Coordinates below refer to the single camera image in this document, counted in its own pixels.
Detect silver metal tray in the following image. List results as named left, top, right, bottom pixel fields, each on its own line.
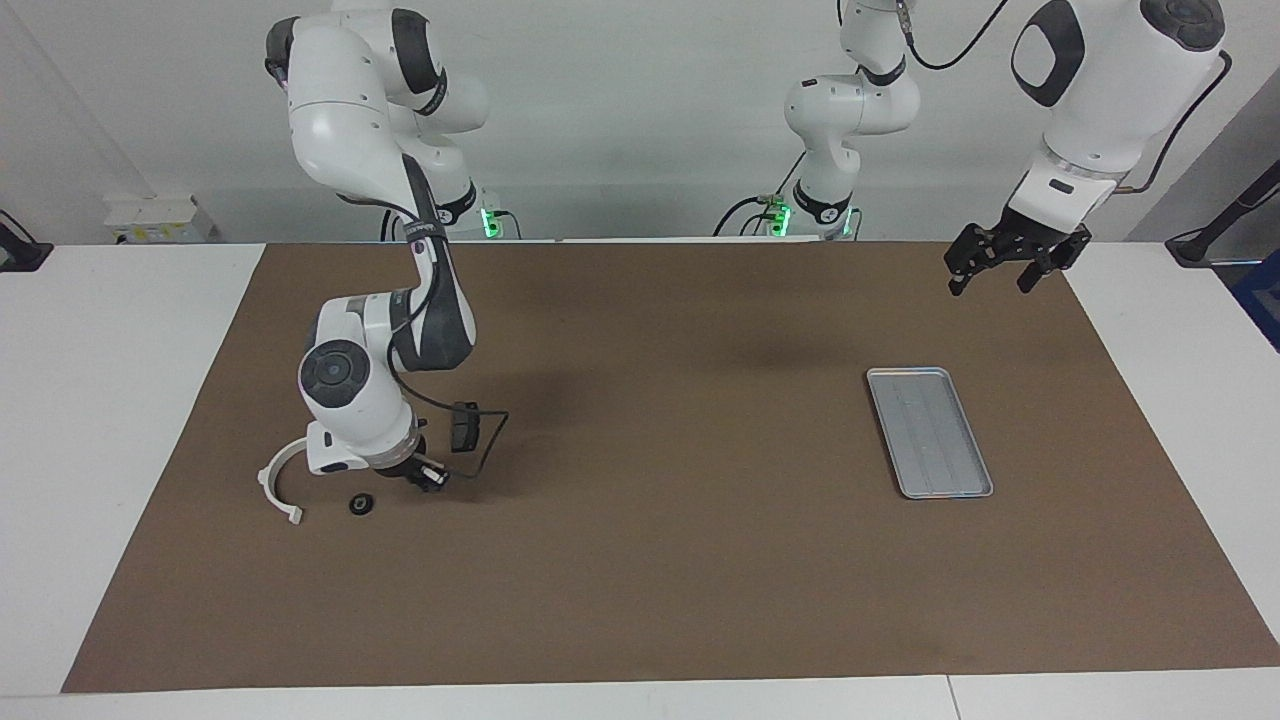
left=866, top=367, right=995, bottom=500

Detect black slanted stand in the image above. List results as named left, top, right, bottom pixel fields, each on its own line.
left=1167, top=160, right=1280, bottom=266

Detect brown table mat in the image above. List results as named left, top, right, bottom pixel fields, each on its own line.
left=62, top=240, right=1280, bottom=694

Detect blue box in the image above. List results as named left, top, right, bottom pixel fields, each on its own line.
left=1232, top=250, right=1280, bottom=351

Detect white power box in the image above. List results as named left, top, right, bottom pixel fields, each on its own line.
left=105, top=197, right=216, bottom=244

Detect black stand foot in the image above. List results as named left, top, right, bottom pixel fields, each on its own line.
left=0, top=210, right=53, bottom=273

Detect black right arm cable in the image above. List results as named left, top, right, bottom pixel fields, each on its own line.
left=335, top=190, right=511, bottom=481

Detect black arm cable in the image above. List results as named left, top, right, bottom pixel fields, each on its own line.
left=895, top=0, right=1234, bottom=196
left=335, top=190, right=511, bottom=481

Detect white half-ring bracket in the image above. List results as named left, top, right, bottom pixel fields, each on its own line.
left=257, top=437, right=309, bottom=526

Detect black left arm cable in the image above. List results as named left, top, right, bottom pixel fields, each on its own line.
left=895, top=0, right=1234, bottom=196

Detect black base cables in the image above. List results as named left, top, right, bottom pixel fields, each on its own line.
left=713, top=150, right=811, bottom=238

